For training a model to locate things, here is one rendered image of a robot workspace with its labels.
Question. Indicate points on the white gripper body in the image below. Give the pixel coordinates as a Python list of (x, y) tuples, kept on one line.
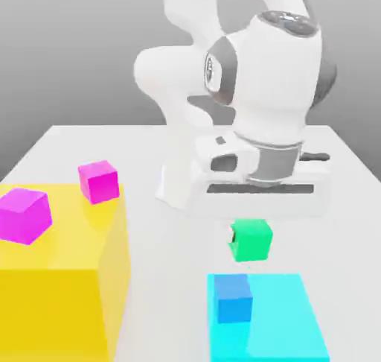
[(262, 202)]

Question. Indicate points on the small blue cube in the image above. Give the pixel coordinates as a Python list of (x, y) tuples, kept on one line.
[(233, 302)]

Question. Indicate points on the small magenta cube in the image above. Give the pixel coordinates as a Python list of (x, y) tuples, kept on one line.
[(99, 181)]

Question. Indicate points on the small violet cube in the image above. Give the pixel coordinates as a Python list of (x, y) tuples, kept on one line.
[(23, 216)]

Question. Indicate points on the small green cube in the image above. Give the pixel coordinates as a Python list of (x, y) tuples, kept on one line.
[(253, 239)]

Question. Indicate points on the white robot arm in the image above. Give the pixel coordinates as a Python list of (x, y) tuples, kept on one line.
[(273, 79)]

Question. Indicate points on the large yellow box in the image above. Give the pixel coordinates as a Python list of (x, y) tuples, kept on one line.
[(59, 278)]

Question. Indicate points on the large cyan box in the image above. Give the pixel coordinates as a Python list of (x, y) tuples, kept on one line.
[(282, 317)]

